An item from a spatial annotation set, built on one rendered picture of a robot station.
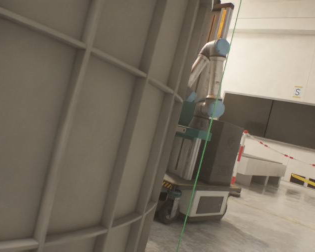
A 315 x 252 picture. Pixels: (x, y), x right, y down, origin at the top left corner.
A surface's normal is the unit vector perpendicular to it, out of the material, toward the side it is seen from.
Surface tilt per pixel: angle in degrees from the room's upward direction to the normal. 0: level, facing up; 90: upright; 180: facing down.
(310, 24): 90
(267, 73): 90
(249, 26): 90
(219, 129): 90
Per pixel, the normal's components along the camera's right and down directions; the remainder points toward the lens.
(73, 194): 0.80, 0.21
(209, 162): -0.70, -0.17
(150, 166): -0.30, -0.07
